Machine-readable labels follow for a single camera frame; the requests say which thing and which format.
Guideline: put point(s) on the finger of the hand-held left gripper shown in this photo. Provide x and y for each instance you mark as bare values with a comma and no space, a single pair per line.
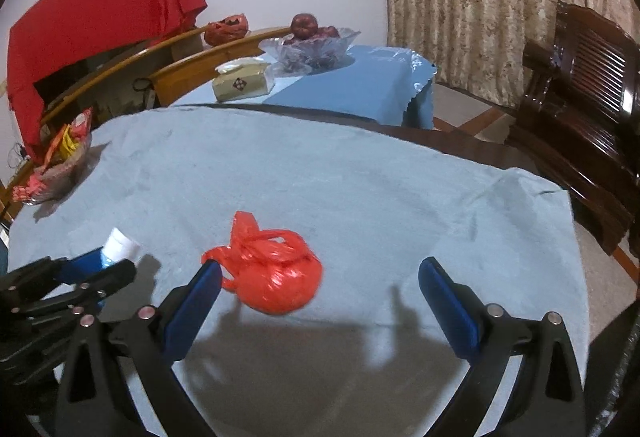
117,274
85,264

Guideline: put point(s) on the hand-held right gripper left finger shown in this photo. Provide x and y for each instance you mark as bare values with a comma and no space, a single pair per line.
195,307

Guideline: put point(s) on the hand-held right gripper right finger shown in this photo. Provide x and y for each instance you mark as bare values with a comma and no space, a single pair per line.
450,307

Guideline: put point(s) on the red knotted plastic bag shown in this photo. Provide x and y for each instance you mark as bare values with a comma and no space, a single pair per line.
280,277

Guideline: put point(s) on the woven snack basket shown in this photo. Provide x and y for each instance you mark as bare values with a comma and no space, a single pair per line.
60,177

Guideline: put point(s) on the small red snack packet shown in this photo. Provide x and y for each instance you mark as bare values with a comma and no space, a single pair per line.
30,189

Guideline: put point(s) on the yellow snack packet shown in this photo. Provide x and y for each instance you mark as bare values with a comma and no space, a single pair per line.
69,144

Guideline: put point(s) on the large red snack packet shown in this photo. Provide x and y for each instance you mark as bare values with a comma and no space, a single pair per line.
80,124

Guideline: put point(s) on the light blue table blanket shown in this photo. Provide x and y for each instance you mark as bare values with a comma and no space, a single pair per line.
300,177

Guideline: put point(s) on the black television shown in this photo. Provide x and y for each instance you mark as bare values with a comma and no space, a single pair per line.
70,84

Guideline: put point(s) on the beige tissue box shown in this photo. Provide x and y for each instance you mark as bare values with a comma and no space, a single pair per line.
240,84

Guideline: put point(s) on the dark wooden chair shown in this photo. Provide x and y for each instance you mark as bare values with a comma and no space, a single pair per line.
580,117

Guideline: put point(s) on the blue tablecloth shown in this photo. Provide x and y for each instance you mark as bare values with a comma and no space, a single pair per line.
360,87

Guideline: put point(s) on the red cloth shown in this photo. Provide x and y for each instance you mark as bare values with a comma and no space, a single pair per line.
100,7

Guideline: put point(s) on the red pumpkin lantern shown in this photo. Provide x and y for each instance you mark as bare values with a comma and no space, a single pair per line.
227,29

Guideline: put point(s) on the glass fruit bowl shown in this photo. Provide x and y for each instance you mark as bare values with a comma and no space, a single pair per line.
310,49

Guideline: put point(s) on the dark red pomegranate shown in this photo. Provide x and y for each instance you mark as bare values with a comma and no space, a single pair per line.
305,26

